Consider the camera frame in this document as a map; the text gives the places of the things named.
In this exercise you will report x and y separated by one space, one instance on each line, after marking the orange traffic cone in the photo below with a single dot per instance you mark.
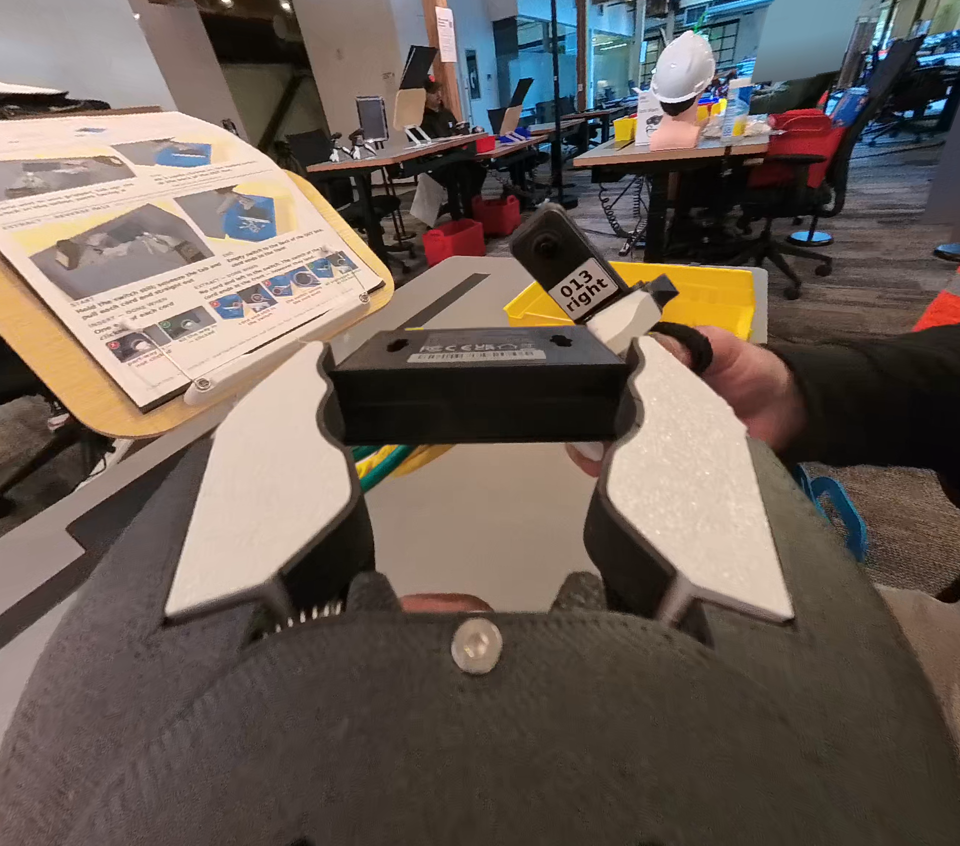
945 306

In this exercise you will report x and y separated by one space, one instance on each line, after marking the wooden desk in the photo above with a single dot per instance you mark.
390 155
660 155

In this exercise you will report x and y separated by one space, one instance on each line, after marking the wooden board with black panel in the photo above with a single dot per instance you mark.
416 66
517 100

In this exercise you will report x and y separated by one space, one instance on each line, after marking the tablet on stand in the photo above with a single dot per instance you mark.
371 119

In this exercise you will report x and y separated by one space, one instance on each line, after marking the white hard hat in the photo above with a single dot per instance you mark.
682 66

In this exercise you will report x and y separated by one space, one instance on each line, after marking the paper notice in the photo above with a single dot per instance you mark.
446 33

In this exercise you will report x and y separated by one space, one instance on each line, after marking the person's right hand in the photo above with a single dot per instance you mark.
750 389

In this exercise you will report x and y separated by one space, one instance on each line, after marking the black network switch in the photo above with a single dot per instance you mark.
480 389

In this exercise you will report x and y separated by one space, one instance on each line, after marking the person's right forearm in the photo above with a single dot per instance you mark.
877 404

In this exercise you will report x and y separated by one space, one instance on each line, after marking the red tote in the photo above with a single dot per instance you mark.
496 215
454 243

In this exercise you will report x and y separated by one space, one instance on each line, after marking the red bag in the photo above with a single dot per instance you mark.
787 149

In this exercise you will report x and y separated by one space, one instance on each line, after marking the white paper sheet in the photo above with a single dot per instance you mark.
426 201

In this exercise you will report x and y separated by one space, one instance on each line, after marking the black office chair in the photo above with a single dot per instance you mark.
795 216

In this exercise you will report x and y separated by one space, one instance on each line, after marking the blue tote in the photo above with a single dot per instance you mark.
832 494

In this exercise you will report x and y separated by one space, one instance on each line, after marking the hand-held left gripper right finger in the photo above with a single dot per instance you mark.
690 486

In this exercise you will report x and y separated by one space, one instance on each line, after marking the mannequin head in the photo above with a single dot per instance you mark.
675 130

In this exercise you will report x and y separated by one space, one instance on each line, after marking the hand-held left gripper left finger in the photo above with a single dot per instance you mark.
262 486

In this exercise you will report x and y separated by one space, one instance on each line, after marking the yellow plastic bin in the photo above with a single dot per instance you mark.
697 302

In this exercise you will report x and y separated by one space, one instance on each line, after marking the instruction sheet on wooden board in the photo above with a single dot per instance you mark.
75 396

